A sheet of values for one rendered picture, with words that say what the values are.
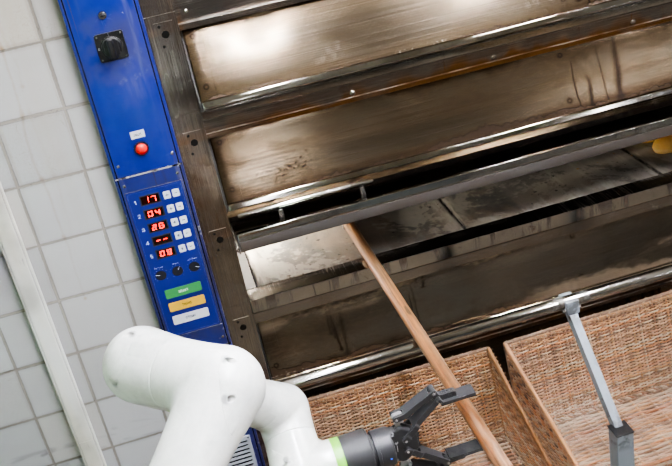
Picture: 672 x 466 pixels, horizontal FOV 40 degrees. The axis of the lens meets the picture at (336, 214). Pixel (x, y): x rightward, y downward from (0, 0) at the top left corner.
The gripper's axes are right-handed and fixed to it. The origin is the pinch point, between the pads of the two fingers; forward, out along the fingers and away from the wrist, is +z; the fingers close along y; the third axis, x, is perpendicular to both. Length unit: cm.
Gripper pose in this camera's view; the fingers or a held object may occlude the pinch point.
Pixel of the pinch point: (471, 418)
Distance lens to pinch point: 184.6
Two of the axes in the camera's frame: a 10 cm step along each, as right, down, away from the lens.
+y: 1.7, 8.8, 4.4
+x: 2.5, 4.0, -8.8
